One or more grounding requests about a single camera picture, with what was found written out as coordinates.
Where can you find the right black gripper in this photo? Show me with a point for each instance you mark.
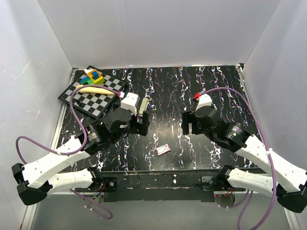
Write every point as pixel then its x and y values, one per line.
pixel 189 117

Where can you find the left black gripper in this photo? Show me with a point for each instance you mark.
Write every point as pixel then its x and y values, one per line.
pixel 142 127

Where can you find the grey beige stapler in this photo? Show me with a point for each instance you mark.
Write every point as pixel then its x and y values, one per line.
pixel 143 106

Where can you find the white red staple box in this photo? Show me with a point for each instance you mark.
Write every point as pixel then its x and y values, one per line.
pixel 162 149

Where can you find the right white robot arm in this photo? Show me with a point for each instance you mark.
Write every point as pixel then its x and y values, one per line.
pixel 285 180

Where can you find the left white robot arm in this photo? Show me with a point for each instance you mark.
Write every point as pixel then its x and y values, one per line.
pixel 44 176

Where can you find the black white checkerboard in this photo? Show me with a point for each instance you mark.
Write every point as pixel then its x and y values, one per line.
pixel 92 104

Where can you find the wooden cylinder peg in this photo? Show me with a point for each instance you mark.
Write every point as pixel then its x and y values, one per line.
pixel 96 90

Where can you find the colourful toy block stack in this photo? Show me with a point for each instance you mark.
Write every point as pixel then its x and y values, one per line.
pixel 93 76

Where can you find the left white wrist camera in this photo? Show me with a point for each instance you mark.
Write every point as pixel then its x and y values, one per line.
pixel 130 103

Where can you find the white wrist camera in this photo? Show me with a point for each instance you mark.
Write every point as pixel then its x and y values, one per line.
pixel 203 100
pixel 130 103

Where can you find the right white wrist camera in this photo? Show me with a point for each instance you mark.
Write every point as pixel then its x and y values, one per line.
pixel 203 100

